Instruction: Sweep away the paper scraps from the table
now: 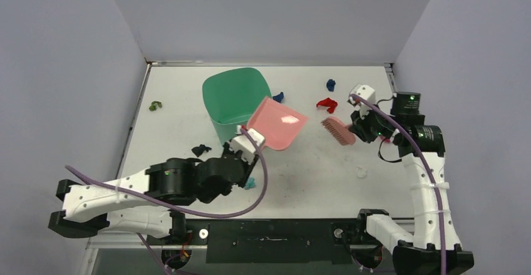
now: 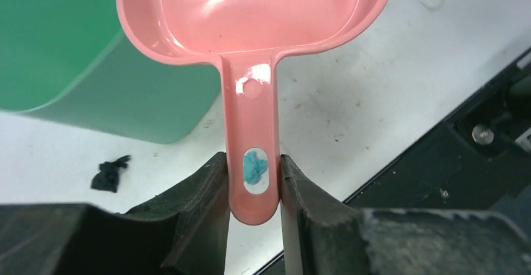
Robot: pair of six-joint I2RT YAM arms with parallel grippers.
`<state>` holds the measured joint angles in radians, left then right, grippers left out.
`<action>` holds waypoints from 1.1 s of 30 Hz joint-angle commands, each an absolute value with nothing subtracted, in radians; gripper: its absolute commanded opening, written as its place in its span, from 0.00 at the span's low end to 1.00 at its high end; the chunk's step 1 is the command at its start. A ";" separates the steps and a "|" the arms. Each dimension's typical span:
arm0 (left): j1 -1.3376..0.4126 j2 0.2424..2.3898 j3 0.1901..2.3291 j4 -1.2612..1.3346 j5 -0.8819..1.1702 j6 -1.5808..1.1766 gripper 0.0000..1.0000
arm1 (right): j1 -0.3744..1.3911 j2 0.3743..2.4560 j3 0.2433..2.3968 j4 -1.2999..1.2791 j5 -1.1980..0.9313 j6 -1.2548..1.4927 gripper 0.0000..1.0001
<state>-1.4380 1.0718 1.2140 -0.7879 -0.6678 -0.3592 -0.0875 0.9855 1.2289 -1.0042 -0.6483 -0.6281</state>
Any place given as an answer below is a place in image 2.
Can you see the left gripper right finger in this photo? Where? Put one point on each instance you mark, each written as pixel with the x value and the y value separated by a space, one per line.
pixel 321 235

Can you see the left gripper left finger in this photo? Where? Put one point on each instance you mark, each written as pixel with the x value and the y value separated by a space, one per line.
pixel 183 230

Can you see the pink plastic dustpan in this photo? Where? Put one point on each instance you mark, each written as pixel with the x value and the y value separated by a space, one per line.
pixel 245 40

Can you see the light blue paper scrap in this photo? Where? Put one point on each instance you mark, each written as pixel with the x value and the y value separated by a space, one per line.
pixel 254 167

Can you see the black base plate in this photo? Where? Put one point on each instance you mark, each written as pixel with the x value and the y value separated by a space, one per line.
pixel 476 158

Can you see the green plastic bin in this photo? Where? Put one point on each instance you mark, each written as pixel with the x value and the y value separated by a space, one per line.
pixel 69 61

